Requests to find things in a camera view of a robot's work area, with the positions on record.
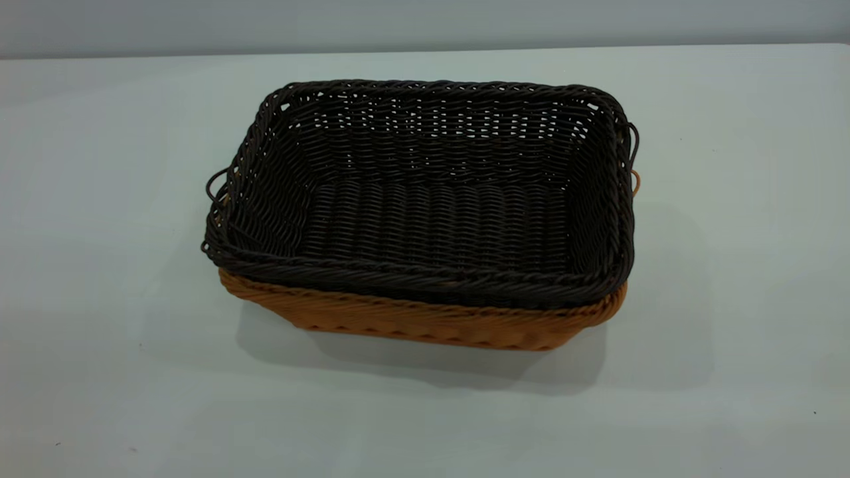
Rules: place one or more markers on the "light brown wicker basket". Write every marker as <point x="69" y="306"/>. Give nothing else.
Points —
<point x="431" y="325"/>

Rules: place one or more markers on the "dark brown wicker basket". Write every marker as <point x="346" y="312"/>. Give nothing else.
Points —
<point x="431" y="212"/>

